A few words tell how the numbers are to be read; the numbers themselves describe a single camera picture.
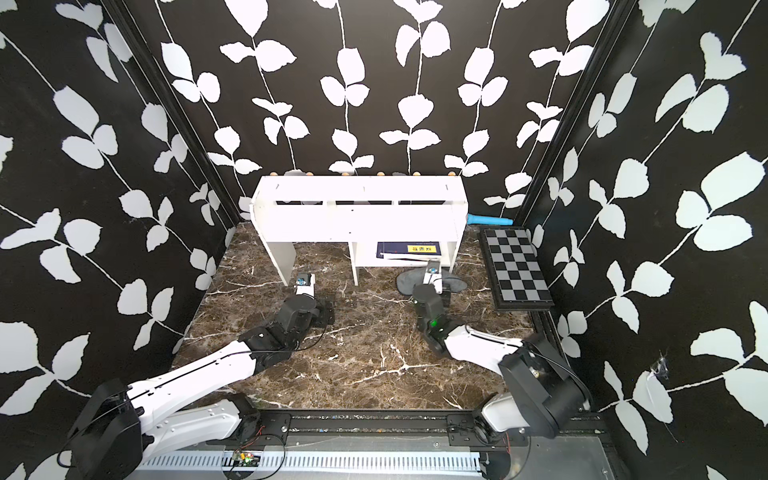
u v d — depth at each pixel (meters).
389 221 0.79
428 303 0.64
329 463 0.70
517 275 1.01
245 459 0.71
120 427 0.39
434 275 0.72
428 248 0.93
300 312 0.60
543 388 0.43
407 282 0.92
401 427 0.76
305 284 0.70
